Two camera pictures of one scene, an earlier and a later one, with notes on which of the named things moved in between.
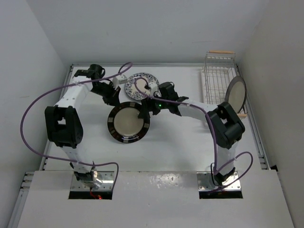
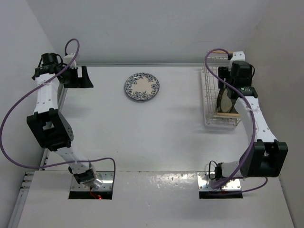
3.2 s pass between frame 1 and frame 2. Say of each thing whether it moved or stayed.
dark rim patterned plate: moved
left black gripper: moved
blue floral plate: stayed
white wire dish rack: stayed
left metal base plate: stayed
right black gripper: moved
